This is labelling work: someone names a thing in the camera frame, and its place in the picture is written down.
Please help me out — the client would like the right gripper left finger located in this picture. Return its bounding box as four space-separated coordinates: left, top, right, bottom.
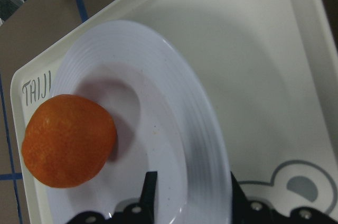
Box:
68 171 157 224

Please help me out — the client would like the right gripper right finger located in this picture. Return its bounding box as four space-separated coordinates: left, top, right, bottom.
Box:
231 174 337 223

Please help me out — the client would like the white round plate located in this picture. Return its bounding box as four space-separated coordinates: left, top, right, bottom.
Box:
48 21 232 223

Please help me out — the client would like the orange fruit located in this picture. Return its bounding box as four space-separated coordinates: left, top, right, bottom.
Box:
21 94 117 188

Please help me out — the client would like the cream bear tray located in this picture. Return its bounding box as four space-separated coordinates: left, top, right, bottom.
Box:
11 0 337 223

